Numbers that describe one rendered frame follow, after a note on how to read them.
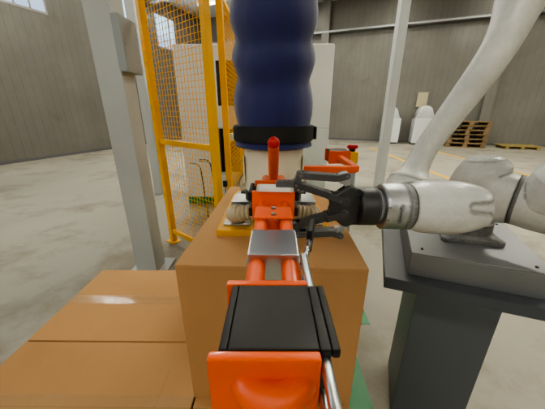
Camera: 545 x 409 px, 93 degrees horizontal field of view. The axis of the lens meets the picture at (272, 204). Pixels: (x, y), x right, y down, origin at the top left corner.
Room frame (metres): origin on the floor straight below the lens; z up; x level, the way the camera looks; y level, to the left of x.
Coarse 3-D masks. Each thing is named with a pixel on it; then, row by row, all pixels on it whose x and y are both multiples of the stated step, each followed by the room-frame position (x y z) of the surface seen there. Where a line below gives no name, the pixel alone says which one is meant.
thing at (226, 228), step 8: (240, 192) 0.89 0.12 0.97; (224, 216) 0.68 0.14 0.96; (224, 224) 0.62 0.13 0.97; (232, 224) 0.62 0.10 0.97; (240, 224) 0.62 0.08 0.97; (248, 224) 0.62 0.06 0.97; (224, 232) 0.59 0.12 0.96; (232, 232) 0.59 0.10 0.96; (240, 232) 0.59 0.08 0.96; (248, 232) 0.59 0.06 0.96
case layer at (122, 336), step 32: (96, 288) 0.90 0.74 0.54; (128, 288) 0.90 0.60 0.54; (160, 288) 0.90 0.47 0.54; (64, 320) 0.73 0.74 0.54; (96, 320) 0.73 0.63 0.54; (128, 320) 0.73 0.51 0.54; (160, 320) 0.73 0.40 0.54; (32, 352) 0.60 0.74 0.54; (64, 352) 0.60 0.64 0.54; (96, 352) 0.60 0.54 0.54; (128, 352) 0.60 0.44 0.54; (160, 352) 0.60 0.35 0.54; (0, 384) 0.50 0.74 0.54; (32, 384) 0.50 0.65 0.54; (64, 384) 0.50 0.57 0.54; (96, 384) 0.50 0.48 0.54; (128, 384) 0.50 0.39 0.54; (160, 384) 0.50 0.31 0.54
